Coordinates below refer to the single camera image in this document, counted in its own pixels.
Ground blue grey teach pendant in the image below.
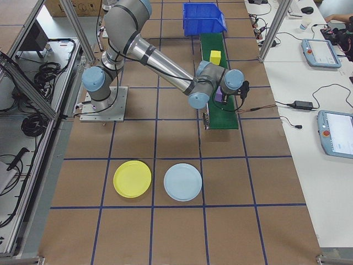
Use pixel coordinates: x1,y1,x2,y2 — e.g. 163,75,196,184
316,110,353,160
301,38,342,69

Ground metal bar frame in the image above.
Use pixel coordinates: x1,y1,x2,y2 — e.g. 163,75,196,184
0,0,83,257

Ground white side table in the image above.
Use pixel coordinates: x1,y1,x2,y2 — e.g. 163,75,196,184
244,0,353,249

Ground black coiled cable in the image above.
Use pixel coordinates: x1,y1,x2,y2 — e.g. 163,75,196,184
34,62,68,86
22,114,49,137

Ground black monitor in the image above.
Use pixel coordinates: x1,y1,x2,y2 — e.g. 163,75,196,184
18,20,49,59

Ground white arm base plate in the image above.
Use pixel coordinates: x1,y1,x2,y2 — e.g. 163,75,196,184
79,86,129,122

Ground black power adapter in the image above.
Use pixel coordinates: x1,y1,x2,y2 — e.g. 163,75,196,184
292,100,314,109

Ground light blue round plate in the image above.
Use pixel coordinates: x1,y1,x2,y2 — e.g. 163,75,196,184
163,163,204,202

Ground black power adapter cable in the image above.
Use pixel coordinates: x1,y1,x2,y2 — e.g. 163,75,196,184
275,84,353,111

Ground black handle tool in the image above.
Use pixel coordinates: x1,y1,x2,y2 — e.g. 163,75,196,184
7,148,30,171

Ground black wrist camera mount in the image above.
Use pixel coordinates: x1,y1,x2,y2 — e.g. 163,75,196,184
238,81,250,100

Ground yellow round plate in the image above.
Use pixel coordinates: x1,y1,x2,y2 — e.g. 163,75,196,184
113,160,153,198

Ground black cable with plug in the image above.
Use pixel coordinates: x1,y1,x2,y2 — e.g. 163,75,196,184
280,116,303,130

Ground blue plastic bin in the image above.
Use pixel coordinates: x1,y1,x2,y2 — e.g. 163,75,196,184
182,2,228,36

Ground brown cardboard box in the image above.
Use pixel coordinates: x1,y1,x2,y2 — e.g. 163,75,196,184
45,0,103,17

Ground yellow foam block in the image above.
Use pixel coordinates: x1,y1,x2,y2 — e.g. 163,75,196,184
209,50,221,66

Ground red conveyor wires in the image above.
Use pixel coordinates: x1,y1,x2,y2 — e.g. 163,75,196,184
237,104,277,113

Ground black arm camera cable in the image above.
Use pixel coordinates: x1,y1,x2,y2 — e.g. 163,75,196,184
96,10,248,113

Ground green conveyor belt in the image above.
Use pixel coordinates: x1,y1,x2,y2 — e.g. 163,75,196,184
199,33,239,131

